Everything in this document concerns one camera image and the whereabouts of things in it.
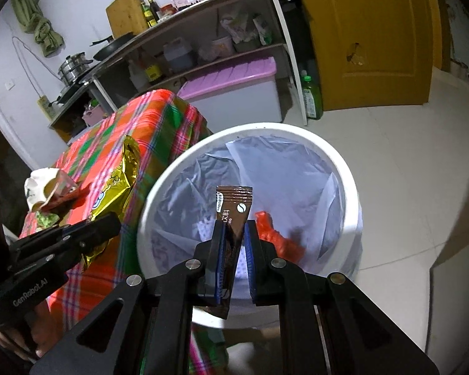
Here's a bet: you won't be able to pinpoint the hanging green cloth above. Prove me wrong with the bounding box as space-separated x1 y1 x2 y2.
11 0 65 57

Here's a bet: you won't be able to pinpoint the red plastic bag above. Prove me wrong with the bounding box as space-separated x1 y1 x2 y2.
255 211 305 264

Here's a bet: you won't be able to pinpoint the green wrapper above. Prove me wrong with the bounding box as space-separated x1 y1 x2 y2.
35 212 61 229

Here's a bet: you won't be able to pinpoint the plaid tablecloth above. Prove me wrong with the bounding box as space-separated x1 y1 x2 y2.
19 89 229 375

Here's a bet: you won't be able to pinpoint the white kitchen shelf unit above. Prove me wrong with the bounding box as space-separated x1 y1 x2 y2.
90 0 309 126

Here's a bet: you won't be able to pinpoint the purple-lid storage box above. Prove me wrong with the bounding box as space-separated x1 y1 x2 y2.
178 57 282 126

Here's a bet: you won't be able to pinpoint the gold snack bag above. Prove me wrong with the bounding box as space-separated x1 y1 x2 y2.
80 135 141 270

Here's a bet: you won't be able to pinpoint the grey plastic jug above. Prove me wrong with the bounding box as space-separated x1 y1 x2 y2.
163 38 194 72

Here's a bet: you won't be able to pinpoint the clear food box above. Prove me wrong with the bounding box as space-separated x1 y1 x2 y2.
211 36 235 57

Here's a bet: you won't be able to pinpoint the green drink bottle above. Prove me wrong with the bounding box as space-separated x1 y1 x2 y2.
301 70 324 120

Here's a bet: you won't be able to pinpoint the clear bin liner bag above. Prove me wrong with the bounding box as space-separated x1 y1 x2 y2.
149 137 360 282

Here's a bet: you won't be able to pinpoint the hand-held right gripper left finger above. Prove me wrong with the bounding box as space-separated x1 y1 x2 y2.
29 221 229 375

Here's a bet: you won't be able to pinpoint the black frying pan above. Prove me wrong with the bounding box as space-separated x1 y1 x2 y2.
90 31 135 61

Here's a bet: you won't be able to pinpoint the steel pot with lid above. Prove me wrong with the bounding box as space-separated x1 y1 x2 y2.
58 52 93 87

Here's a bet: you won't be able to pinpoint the pink basket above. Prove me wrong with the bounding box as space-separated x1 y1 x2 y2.
82 103 104 126

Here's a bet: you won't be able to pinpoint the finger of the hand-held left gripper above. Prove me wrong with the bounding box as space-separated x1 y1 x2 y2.
8 214 122 259
7 239 108 279

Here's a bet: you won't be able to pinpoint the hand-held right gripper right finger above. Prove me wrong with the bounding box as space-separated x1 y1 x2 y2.
244 221 440 375

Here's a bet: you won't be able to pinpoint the yellow wooden door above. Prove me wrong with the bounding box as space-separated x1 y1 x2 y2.
293 0 442 112

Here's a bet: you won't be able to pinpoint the white power cord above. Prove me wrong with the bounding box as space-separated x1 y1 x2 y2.
12 37 48 98

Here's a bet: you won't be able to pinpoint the crumpled plastic bags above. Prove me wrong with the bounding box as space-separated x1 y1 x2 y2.
219 8 259 43

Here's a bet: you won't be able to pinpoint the black induction cooker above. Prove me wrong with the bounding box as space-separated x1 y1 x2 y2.
57 80 98 104

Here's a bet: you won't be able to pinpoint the power strip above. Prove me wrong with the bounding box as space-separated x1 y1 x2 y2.
38 96 57 120

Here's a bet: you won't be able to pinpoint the white trash bin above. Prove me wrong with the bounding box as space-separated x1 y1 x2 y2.
135 123 364 327

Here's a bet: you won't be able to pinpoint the white plastic bottle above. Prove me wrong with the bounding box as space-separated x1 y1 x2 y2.
128 60 149 92

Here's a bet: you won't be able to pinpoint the brown stick packet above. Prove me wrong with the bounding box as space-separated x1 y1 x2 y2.
209 185 254 319

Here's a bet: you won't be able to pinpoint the white paper bowl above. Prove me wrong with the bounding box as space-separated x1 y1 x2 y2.
23 167 81 213

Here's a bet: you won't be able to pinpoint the person's left hand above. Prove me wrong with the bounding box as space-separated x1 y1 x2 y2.
0 304 64 361

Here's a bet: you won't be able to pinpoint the wooden cutting board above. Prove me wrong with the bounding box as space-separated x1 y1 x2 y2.
106 0 149 40

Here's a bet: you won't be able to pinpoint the yellow-label bottle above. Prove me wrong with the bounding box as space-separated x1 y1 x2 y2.
141 52 163 84

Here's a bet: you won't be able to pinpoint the low wooden cabinet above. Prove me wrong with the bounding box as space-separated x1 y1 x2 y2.
49 82 114 141

